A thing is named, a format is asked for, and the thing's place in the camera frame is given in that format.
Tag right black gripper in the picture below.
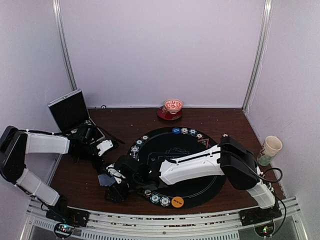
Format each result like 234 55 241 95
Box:
104 176 143 205

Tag orange black chips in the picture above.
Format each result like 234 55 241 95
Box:
196 133 203 140
144 189 152 197
141 135 149 141

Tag grey playing card deck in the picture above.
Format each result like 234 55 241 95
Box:
97 173 116 187

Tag green chips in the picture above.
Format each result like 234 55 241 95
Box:
189 129 197 136
135 139 144 146
149 194 161 204

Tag orange big blind button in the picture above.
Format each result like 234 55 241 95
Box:
171 196 185 208

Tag blue small blind button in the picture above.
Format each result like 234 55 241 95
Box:
172 127 182 135

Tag red black triangle marker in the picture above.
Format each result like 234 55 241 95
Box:
198 138 210 149

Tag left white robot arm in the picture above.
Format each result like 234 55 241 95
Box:
0 125 123 222

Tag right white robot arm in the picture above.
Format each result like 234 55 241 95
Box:
105 135 279 221

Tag mixed chip stack in case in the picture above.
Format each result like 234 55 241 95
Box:
84 120 92 125

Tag black round poker mat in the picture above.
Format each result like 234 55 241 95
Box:
128 127 226 209

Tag aluminium poker case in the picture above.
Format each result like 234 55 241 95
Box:
48 89 96 135

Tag dark red saucer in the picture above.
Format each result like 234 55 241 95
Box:
157 105 183 121

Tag red white patterned bowl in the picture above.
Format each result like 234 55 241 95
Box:
164 98 184 114

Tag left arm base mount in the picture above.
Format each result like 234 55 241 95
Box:
45 207 90 240

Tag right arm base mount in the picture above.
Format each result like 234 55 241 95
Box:
239 207 282 238

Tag right aluminium frame post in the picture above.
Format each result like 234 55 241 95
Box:
241 0 273 114

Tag front aluminium rail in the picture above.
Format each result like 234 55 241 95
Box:
18 200 312 240

